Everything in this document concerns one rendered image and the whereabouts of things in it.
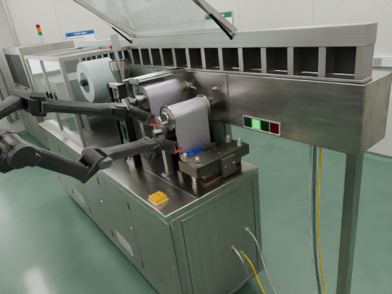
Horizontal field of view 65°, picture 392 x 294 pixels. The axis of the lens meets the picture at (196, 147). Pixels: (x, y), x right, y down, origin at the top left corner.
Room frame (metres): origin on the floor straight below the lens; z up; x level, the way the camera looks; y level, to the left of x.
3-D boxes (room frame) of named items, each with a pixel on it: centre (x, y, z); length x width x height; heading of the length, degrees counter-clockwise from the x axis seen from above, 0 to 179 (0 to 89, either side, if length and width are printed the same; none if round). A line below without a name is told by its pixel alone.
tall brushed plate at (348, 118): (2.45, 0.16, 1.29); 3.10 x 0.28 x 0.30; 36
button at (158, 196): (1.40, 0.23, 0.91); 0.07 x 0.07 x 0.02; 36
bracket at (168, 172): (1.67, 0.19, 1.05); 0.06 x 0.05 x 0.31; 126
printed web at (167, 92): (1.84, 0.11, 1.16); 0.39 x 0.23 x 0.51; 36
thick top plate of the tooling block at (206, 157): (1.61, -0.10, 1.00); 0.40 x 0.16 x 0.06; 126
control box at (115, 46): (2.13, 0.44, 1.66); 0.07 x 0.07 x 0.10; 13
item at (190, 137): (1.68, 0.00, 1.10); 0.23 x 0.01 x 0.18; 126
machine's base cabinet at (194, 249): (2.45, 0.65, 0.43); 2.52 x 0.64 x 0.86; 36
